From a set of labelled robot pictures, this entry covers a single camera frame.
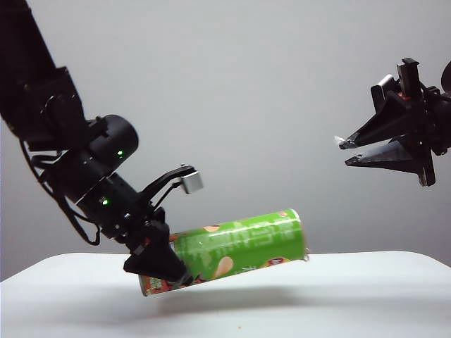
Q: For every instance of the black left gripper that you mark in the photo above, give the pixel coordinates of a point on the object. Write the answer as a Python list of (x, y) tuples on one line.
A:
[(141, 225)]

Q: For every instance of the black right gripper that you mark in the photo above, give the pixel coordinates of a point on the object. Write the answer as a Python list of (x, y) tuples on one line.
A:
[(433, 119)]

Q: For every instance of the green chips tub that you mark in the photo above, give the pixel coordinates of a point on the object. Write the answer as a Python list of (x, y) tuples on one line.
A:
[(243, 243)]

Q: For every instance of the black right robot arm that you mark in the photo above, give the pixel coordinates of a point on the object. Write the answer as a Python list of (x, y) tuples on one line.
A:
[(447, 75)]

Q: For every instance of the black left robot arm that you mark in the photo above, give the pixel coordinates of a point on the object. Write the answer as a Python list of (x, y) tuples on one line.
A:
[(63, 116)]

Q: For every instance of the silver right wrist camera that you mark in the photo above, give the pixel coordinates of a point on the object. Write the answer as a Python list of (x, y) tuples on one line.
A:
[(384, 81)]

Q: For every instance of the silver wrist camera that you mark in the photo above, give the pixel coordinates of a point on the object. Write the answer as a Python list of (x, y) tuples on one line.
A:
[(384, 81), (193, 182)]

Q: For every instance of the black left camera bracket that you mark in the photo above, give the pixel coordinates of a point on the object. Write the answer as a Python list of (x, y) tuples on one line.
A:
[(160, 184)]

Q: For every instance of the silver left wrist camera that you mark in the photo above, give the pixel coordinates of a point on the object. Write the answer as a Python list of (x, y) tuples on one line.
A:
[(193, 182)]

